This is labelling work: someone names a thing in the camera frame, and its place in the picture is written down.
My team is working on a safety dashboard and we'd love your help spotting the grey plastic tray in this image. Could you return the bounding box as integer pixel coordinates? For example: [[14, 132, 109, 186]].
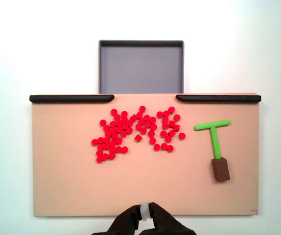
[[98, 40, 185, 94]]

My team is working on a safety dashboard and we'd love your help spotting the beige board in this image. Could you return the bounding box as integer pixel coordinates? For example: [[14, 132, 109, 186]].
[[29, 92, 261, 218]]

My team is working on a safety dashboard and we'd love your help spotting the black edge rail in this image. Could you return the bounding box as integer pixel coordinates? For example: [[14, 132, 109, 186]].
[[29, 94, 115, 103], [175, 94, 262, 104]]

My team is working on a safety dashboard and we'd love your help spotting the white plastic piece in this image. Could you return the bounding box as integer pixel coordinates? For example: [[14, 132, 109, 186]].
[[140, 201, 151, 222]]

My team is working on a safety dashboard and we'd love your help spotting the green tool brown handle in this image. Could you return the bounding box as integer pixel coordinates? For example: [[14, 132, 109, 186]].
[[193, 119, 231, 183]]

